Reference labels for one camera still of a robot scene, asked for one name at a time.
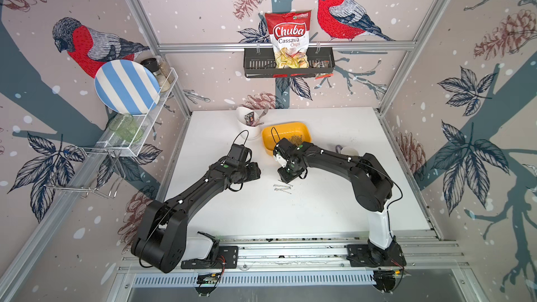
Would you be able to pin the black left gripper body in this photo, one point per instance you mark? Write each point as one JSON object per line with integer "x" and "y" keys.
{"x": 249, "y": 172}

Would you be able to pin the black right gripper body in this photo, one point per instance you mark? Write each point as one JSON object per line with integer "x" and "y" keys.
{"x": 287, "y": 173}

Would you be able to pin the yellow plastic storage box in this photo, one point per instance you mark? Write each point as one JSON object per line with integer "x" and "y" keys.
{"x": 294, "y": 132}

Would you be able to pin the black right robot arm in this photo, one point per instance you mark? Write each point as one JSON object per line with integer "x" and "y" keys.
{"x": 370, "y": 183}

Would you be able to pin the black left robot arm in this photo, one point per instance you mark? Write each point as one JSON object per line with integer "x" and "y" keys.
{"x": 161, "y": 238}

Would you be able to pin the white utensil holder cup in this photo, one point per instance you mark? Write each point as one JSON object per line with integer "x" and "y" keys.
{"x": 250, "y": 122}

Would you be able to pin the light spice jar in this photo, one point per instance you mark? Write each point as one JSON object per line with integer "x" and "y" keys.
{"x": 166, "y": 70}

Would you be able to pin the green glass cup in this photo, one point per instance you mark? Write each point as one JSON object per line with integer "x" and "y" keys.
{"x": 126, "y": 127}

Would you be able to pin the red cassava chips bag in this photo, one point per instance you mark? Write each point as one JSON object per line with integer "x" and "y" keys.
{"x": 289, "y": 36}

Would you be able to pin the dark lid spice jar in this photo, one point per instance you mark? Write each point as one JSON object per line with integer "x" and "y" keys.
{"x": 152, "y": 65}

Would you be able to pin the blue white striped plate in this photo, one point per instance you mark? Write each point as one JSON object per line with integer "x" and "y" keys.
{"x": 127, "y": 87}

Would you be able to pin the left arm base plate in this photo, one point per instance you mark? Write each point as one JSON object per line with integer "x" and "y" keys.
{"x": 204, "y": 251}

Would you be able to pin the black wire wall basket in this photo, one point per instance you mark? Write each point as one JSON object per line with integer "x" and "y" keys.
{"x": 264, "y": 63}

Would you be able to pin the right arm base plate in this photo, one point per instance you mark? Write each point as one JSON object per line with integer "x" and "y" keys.
{"x": 371, "y": 256}

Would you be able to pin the clear wire wall shelf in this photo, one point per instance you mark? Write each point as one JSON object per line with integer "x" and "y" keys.
{"x": 113, "y": 145}

